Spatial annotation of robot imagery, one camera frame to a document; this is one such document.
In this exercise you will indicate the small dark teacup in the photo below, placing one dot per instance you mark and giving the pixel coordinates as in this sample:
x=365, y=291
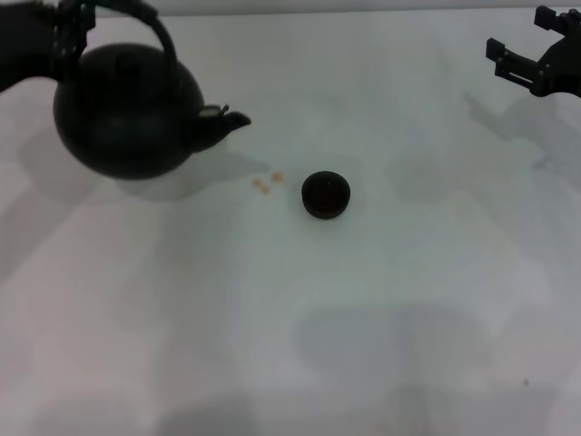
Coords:
x=326, y=195

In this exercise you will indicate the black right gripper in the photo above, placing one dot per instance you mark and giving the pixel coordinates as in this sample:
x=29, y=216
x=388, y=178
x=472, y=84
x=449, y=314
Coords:
x=563, y=63

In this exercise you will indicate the black round teapot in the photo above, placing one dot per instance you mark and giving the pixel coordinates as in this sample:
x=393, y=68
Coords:
x=127, y=131

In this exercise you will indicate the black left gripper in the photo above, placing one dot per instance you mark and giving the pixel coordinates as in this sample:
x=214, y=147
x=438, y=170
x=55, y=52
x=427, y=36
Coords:
x=25, y=45

